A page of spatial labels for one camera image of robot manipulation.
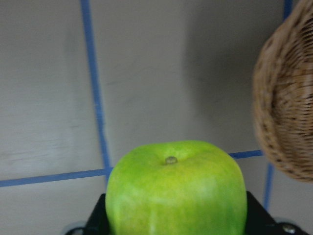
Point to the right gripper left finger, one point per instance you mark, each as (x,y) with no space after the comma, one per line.
(97,223)

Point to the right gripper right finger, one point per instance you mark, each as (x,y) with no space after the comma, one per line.
(259,221)

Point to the green apple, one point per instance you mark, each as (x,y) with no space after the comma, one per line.
(176,188)

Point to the wicker basket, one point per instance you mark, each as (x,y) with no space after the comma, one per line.
(282,95)

